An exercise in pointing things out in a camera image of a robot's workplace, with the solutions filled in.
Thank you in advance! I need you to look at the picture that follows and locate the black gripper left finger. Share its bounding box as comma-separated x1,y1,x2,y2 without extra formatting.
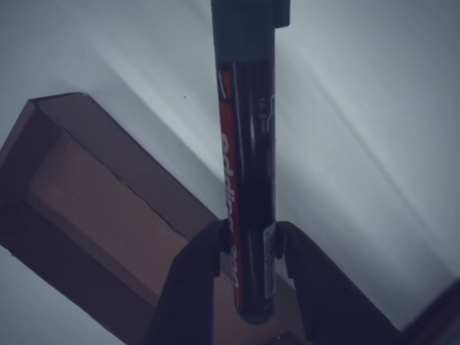
142,218,231,345

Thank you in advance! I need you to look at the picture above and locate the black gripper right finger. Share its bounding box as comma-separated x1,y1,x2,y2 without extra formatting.
275,221,414,345

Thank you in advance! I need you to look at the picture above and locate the red black marker green cap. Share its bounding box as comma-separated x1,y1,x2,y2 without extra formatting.
210,0,291,324

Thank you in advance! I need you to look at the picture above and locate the open brown cardboard box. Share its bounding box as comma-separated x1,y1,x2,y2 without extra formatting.
0,92,306,345

